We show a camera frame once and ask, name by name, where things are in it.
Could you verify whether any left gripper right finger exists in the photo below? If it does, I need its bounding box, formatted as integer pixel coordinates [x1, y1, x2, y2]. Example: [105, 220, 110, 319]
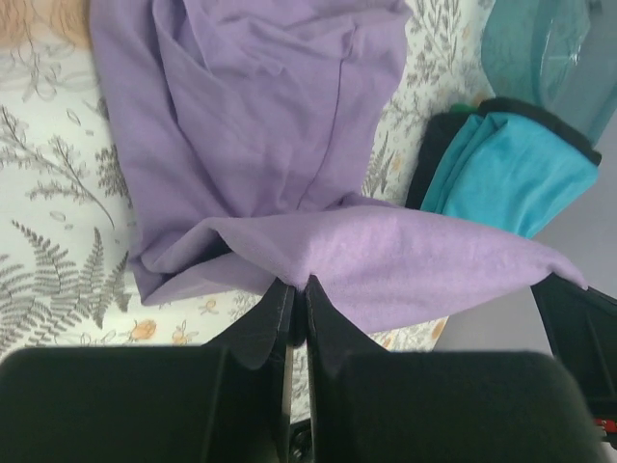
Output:
[305, 278, 601, 462]

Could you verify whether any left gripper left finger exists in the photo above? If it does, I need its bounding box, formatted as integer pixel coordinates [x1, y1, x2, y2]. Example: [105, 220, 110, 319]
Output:
[1, 282, 295, 462]

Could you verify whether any teal plastic bin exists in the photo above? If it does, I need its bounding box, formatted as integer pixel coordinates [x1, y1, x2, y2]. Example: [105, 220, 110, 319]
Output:
[481, 0, 616, 143]

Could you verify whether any green folded t shirt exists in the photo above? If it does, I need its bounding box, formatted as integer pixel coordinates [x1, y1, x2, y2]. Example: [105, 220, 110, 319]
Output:
[449, 103, 477, 113]

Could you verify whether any teal folded t shirt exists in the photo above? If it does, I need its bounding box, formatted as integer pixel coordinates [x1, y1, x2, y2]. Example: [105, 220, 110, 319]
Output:
[419, 113, 599, 238]

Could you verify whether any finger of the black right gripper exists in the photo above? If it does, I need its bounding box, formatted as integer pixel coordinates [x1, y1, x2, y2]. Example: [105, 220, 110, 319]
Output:
[531, 275, 616, 420]

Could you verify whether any floral table mat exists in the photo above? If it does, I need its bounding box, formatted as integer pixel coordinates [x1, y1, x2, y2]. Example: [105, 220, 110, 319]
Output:
[1, 1, 492, 354]

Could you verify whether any purple t shirt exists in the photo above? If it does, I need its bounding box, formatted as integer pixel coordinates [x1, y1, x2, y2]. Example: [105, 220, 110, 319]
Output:
[90, 1, 584, 333]

